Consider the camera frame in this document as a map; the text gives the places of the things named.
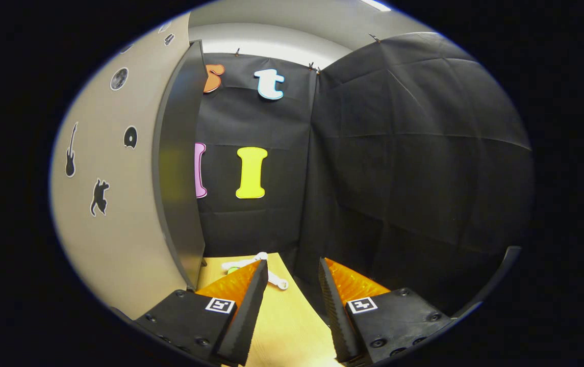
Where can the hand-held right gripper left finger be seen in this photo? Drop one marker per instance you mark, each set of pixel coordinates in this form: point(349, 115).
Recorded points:
point(243, 321)

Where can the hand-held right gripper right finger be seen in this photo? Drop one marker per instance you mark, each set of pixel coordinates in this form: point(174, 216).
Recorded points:
point(337, 321)

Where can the beige cabinet door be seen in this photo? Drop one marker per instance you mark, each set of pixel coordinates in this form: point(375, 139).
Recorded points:
point(118, 229)

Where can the black backdrop cloth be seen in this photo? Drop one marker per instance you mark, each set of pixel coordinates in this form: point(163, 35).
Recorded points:
point(399, 178)

